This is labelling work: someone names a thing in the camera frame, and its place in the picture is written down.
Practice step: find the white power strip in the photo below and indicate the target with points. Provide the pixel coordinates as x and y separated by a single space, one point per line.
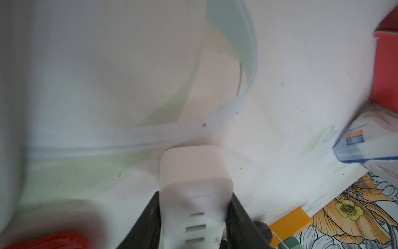
195 192

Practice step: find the orange power strip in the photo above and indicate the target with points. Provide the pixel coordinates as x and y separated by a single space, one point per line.
289 226

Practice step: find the blue white packet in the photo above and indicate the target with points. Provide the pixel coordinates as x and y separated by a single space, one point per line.
372 140

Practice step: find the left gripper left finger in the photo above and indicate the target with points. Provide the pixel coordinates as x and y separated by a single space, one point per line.
146 232

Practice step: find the red electric shaver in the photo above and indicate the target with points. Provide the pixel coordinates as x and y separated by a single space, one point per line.
66 240

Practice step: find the red cardboard box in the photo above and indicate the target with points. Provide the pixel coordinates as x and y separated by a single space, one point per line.
385 82

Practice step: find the green adapter on orange strip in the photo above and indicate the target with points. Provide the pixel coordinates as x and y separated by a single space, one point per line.
291 243

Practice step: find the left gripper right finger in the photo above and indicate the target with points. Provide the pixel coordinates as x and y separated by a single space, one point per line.
242 233

